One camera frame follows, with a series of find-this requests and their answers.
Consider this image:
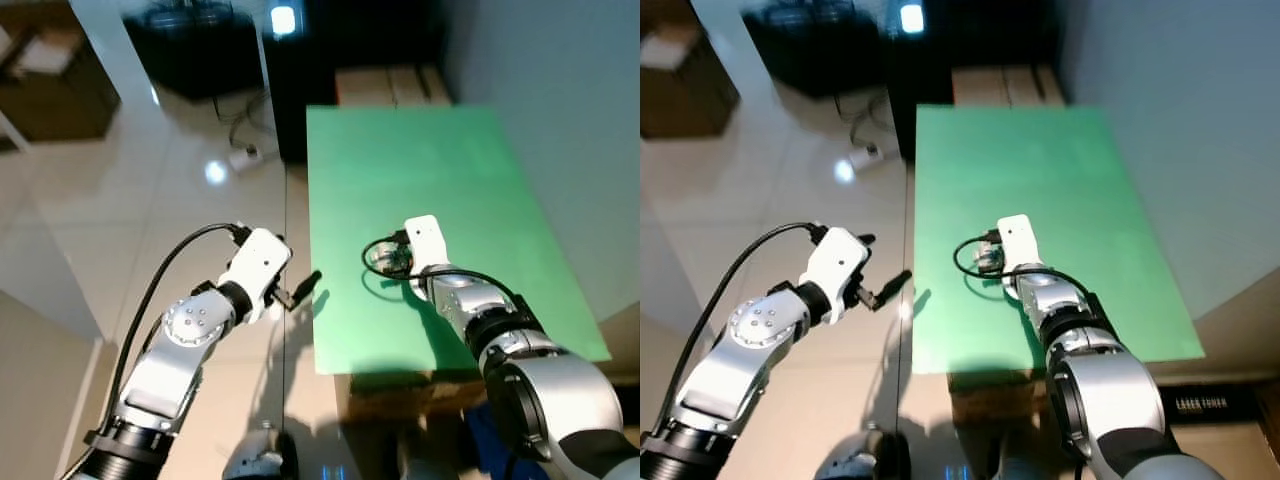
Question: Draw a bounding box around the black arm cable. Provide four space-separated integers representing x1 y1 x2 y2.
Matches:
361 232 523 306
953 231 1101 301
660 221 829 441
98 222 251 441

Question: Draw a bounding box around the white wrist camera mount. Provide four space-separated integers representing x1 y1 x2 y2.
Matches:
403 215 452 282
800 227 871 323
996 214 1041 279
216 228 293 324

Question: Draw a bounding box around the green table board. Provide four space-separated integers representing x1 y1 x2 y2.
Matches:
912 104 1206 377
305 104 613 377

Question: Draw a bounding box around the flat brown cardboard box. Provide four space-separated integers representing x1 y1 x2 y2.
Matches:
950 65 1066 108
335 65 453 108

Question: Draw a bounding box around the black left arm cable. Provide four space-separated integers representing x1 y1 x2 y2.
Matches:
98 222 251 441
660 221 829 441

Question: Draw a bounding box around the blue cloth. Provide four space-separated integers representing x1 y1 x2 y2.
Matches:
465 400 526 480

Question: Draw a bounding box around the white paper sheet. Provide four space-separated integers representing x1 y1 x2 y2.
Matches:
640 25 703 71
10 30 89 77

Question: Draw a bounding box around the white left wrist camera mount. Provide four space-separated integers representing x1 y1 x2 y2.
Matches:
216 228 293 324
800 227 871 323

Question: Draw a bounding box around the brown cardboard table base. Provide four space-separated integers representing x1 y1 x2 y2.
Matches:
340 372 483 421
948 372 1053 421

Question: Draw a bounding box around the dark brown cardboard box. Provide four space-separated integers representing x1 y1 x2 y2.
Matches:
640 25 741 139
0 25 121 143

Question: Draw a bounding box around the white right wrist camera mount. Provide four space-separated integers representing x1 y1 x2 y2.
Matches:
996 214 1041 279
403 215 452 282

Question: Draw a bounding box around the tall black cabinet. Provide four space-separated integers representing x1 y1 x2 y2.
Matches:
885 0 1063 161
262 0 448 164

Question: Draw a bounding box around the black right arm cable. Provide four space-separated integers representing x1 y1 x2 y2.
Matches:
361 232 523 306
953 231 1101 301

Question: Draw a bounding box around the black box with white lettering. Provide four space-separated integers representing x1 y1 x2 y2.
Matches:
1160 383 1263 428

